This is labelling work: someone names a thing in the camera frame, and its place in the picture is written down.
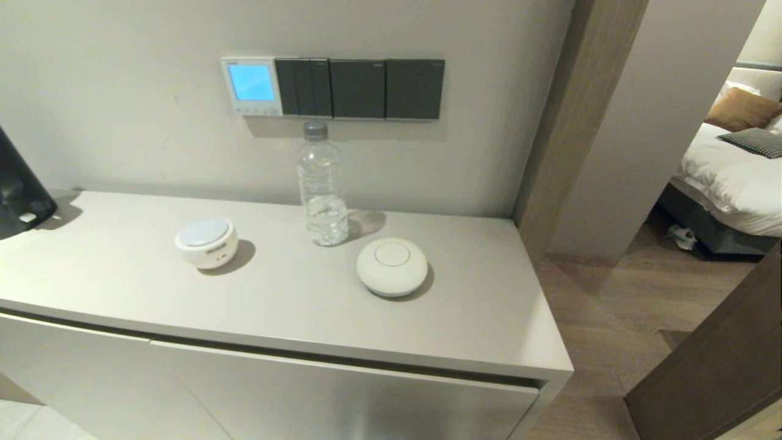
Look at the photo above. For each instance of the grey cabinet door wide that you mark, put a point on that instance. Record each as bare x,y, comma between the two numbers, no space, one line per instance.
366,409

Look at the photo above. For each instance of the white round dome device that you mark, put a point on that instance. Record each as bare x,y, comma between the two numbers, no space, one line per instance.
393,267

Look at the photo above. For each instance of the dark grey bed base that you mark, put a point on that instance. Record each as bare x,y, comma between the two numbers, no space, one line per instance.
715,235

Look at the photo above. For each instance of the grey sideboard cabinet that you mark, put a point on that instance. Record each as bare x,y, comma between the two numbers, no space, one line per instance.
122,287

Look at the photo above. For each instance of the wooden door frame post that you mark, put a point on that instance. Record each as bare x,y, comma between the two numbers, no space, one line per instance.
574,122

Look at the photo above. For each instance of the white round smart speaker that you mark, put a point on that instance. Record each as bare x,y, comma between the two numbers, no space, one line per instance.
206,244

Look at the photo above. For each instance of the white slipper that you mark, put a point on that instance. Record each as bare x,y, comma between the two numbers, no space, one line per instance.
683,237

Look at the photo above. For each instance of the black glossy stand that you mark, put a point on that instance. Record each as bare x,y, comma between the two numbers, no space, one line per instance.
18,195

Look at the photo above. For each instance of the dark brown wooden door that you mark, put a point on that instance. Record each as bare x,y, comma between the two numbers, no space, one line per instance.
715,373

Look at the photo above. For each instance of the grey cabinet door narrow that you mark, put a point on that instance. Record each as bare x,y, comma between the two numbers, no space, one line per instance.
73,385

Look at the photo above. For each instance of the brown pillow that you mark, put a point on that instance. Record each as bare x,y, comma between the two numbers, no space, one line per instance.
742,110

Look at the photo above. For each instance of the grey triple rocker switch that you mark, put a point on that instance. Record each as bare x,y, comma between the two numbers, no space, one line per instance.
303,87

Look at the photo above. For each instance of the white pillow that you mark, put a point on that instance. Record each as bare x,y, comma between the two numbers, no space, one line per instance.
731,88

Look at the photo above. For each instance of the white wall thermostat panel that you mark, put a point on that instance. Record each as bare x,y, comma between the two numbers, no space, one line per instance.
252,84

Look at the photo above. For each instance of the beige upholstered headboard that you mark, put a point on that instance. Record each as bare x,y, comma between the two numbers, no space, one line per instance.
763,76

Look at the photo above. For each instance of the white bed duvet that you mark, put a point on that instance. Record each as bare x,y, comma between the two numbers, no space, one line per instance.
733,183

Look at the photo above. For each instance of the grey checked pillow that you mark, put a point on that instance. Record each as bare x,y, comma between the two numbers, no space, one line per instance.
754,143

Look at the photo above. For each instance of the clear plastic water bottle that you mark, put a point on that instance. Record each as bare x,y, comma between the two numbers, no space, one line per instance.
322,183

